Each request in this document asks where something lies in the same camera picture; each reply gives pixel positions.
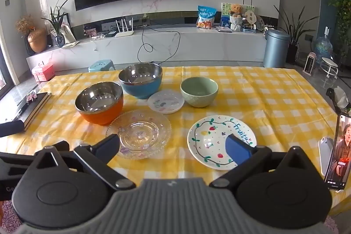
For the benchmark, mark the green plant in blue vase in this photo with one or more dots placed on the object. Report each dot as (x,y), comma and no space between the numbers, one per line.
(60,40)

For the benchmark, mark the white fruit-print plate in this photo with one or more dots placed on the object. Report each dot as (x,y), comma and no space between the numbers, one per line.
(208,138)

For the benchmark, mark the green ceramic bowl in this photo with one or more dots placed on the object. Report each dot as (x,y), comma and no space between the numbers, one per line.
(198,98)

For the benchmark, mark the small clear glass dish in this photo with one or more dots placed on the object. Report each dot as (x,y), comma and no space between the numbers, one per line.
(138,135)

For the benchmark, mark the light blue plastic stool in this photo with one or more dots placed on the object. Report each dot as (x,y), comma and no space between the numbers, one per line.
(101,65)

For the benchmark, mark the blue snack bag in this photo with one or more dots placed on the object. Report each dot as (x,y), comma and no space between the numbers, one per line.
(207,17)

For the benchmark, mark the orange steel bowl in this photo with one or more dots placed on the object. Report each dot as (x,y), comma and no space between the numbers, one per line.
(100,116)

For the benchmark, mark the blue steel bowl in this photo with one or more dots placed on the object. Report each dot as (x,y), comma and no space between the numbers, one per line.
(139,90)

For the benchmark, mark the tall-leaf potted plant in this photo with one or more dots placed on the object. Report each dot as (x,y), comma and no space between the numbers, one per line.
(293,42)

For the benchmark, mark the green poster board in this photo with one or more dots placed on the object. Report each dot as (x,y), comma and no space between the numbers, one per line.
(224,10)

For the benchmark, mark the loose paper sheet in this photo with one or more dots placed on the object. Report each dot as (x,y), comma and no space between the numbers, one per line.
(70,44)

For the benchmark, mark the black notebook stack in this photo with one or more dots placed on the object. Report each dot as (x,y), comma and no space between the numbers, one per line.
(34,113)

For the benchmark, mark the white marble TV cabinet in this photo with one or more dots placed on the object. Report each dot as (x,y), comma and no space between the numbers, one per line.
(192,44)

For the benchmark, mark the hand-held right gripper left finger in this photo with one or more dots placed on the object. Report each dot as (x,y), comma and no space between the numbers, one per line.
(108,147)

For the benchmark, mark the large clear glass plate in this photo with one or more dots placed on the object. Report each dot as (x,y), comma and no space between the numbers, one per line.
(163,124)

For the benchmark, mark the binder clip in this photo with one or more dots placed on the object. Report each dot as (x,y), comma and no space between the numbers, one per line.
(31,97)

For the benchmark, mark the blue water jug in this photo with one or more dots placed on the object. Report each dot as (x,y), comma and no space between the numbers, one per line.
(323,47)

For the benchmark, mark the pink storage box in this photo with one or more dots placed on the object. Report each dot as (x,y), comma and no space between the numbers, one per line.
(44,72)

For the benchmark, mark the grey power bank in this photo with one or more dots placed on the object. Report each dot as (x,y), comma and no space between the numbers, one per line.
(325,157)

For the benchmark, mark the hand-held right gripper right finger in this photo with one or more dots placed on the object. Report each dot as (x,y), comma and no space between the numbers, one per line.
(238,151)

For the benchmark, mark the small black box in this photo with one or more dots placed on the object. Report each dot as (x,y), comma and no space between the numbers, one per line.
(111,35)

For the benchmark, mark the silver laptop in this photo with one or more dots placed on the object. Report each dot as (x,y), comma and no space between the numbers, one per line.
(223,29)

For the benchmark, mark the teddy bear bouquet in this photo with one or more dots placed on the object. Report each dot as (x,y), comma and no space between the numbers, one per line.
(236,21)

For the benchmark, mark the leafy green plant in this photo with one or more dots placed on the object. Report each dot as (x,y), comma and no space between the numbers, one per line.
(340,9)

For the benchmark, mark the dried flower bunch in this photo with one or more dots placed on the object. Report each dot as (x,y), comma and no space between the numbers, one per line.
(25,24)

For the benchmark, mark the white router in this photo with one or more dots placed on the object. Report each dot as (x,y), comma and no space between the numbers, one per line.
(124,33)

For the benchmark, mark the pink space heater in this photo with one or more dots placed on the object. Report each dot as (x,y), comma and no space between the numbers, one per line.
(309,64)

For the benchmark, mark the white round stand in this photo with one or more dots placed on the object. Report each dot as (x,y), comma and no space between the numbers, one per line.
(329,64)

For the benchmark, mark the gold vase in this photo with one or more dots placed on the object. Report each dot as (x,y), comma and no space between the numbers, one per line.
(37,40)

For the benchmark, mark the smartphone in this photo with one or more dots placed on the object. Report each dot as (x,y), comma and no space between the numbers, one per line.
(340,151)

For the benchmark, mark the grey-blue trash can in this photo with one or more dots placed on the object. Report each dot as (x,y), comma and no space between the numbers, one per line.
(276,49)

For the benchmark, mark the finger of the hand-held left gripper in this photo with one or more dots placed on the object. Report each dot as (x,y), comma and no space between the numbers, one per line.
(11,129)

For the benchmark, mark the small white plastic plate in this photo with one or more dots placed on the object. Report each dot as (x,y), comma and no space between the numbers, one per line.
(166,102)

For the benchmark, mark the yellow checked tablecloth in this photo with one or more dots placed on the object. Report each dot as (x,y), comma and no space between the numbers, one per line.
(274,102)

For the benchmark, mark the round paper fan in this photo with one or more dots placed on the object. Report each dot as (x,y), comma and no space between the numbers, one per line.
(250,17)

